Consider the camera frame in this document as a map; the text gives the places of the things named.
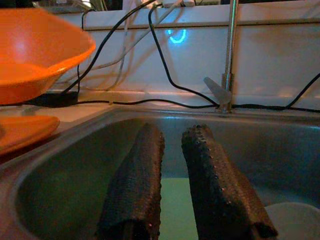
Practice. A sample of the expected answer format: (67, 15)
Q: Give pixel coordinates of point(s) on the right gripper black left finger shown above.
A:
(135, 187)

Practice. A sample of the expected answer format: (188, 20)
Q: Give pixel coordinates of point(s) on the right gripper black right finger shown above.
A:
(215, 187)

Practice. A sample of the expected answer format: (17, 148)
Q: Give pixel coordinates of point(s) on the orange plastic plate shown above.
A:
(25, 132)

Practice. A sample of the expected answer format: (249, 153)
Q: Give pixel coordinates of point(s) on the orange plastic bowl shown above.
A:
(37, 50)

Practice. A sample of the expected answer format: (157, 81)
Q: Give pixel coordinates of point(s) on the green plate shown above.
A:
(177, 212)

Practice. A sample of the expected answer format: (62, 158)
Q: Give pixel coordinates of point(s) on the stainless steel sink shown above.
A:
(75, 187)

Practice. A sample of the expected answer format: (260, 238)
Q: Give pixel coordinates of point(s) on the grey dish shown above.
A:
(292, 222)

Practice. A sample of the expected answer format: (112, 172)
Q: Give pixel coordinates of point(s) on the metal faucet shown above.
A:
(231, 50)

